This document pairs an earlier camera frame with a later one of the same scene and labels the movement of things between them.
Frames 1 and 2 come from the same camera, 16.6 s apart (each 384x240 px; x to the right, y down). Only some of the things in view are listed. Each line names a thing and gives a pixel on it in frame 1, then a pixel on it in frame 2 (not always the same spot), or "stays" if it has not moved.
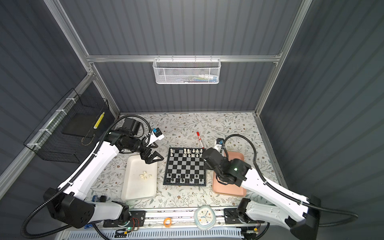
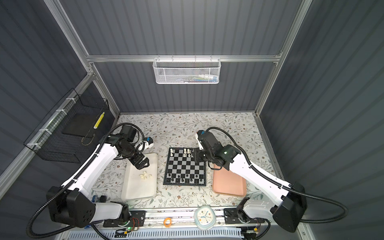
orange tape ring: x=170 y=223 stays
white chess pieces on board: x=188 y=152 stays
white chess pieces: x=144 y=175 stays
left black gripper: x=145 y=156 → x=136 y=162
